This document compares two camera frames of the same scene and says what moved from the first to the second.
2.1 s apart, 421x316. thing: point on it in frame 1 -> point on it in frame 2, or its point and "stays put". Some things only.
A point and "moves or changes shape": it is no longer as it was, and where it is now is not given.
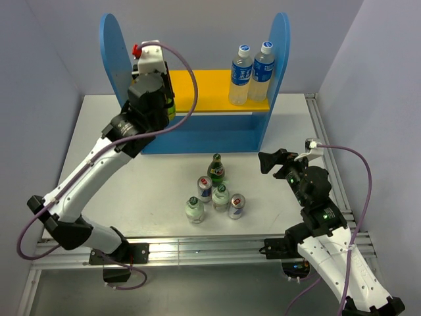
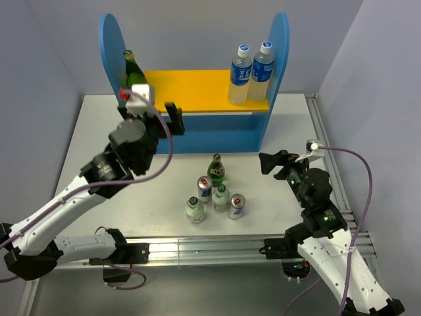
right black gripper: (280, 156) stays put
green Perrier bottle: (171, 111) moves or changes shape
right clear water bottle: (263, 66) stays put
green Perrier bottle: (216, 170) stays put
